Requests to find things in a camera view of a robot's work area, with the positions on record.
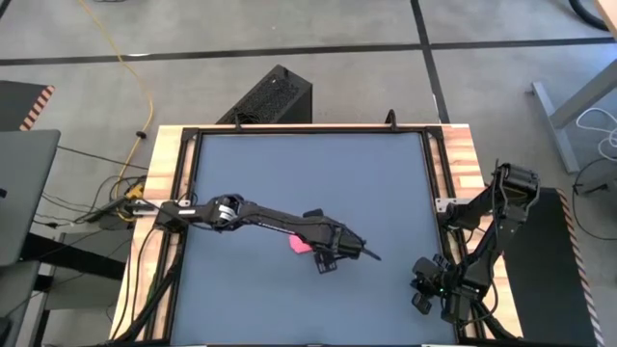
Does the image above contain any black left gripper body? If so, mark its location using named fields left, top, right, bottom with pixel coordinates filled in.
left=308, top=218, right=366, bottom=262

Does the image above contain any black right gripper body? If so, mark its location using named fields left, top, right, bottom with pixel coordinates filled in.
left=411, top=256, right=468, bottom=299

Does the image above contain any pink terry towel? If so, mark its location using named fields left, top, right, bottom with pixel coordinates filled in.
left=287, top=233, right=315, bottom=255

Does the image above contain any blue-grey table mat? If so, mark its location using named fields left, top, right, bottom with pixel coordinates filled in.
left=171, top=132, right=458, bottom=346

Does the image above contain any black mat with striped edge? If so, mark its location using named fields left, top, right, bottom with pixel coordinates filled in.
left=0, top=80, right=57, bottom=132
left=500, top=186, right=606, bottom=347

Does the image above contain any black perforated computer tower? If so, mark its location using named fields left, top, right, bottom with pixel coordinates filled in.
left=216, top=64, right=313, bottom=125

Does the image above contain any grey desk leg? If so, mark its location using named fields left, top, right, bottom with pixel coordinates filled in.
left=531, top=60, right=617, bottom=174

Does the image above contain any grey side desk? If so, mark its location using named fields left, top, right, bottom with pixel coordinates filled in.
left=18, top=228, right=134, bottom=347

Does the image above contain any wooden desk top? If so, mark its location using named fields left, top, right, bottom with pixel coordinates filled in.
left=593, top=0, right=617, bottom=38

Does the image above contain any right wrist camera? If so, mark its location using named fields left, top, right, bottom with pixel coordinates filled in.
left=439, top=294, right=472, bottom=325

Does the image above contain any black cable sleeve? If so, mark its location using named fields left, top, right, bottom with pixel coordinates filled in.
left=443, top=259, right=515, bottom=343
left=113, top=259, right=187, bottom=346

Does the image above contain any black looped floor cable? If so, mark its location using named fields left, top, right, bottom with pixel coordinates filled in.
left=571, top=157, right=617, bottom=242

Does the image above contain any white cable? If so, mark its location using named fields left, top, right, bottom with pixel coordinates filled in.
left=576, top=106, right=617, bottom=163

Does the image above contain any yellow floor cable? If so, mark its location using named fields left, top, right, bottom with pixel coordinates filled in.
left=76, top=0, right=155, bottom=199

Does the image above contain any thin black cable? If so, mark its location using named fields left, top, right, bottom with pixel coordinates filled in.
left=56, top=144, right=149, bottom=171

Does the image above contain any black hose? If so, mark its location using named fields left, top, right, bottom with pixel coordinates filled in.
left=567, top=0, right=611, bottom=33

